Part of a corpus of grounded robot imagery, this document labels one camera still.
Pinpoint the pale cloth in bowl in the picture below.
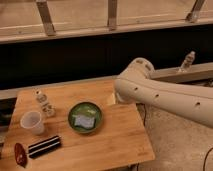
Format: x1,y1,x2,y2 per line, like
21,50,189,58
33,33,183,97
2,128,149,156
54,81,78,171
74,115,96,129

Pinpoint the clear bottle on ledge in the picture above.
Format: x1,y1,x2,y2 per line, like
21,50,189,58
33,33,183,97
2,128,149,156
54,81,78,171
179,51,195,72

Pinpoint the metal bracket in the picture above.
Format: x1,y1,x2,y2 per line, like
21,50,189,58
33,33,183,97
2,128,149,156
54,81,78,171
107,0,117,31
36,0,56,36
186,0,205,23

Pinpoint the black cable on floor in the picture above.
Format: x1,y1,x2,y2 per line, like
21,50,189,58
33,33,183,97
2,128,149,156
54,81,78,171
202,146,213,171

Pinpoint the middle metal bracket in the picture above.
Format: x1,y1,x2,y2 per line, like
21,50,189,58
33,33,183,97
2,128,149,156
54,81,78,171
107,0,117,31

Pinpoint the black white striped eraser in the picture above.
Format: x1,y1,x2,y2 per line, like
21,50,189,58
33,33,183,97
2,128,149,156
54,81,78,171
28,135,61,159

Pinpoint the green bowl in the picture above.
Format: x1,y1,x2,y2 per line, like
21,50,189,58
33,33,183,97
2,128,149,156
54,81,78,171
68,102,103,134

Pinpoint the right metal bracket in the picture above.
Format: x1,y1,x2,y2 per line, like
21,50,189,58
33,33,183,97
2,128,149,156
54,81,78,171
186,0,205,23

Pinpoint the white ceramic cup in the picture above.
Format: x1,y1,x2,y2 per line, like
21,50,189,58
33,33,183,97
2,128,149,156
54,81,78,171
20,111,45,135

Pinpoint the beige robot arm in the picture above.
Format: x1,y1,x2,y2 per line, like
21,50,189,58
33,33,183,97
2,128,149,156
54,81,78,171
114,58,213,128

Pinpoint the dark red oval object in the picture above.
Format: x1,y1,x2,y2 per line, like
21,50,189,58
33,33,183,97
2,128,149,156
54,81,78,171
14,143,27,167

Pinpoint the left metal bracket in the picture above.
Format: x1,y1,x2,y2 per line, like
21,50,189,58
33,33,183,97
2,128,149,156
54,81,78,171
36,0,56,36

